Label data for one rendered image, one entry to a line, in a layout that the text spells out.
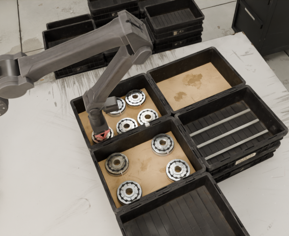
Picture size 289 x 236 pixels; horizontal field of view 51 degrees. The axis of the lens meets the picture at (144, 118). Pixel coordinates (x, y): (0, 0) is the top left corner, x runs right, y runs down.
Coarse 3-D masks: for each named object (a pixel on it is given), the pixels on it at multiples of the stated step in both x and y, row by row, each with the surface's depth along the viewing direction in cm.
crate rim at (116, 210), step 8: (160, 120) 134; (144, 128) 132; (128, 136) 131; (184, 136) 129; (104, 144) 129; (192, 152) 125; (96, 160) 125; (200, 160) 122; (96, 168) 123; (192, 176) 120; (104, 184) 118; (168, 184) 117; (176, 184) 117; (152, 192) 115; (112, 200) 115; (136, 200) 114; (112, 208) 113; (120, 208) 113
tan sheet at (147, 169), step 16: (144, 144) 139; (160, 144) 139; (176, 144) 138; (144, 160) 135; (160, 160) 134; (112, 176) 131; (128, 176) 131; (144, 176) 130; (160, 176) 130; (112, 192) 127; (128, 192) 126; (144, 192) 126
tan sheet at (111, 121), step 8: (144, 88) 159; (144, 104) 153; (152, 104) 152; (104, 112) 151; (128, 112) 150; (136, 112) 150; (88, 120) 149; (112, 120) 148; (136, 120) 147; (88, 128) 146; (112, 128) 145; (88, 136) 144
